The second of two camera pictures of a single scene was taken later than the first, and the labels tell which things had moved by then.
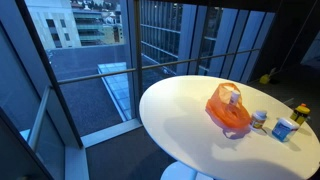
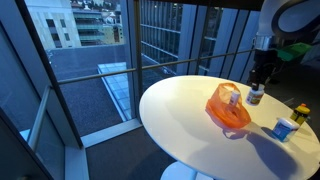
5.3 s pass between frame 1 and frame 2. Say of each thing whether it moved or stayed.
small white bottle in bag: stayed
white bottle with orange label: moved
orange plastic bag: stayed
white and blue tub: stayed
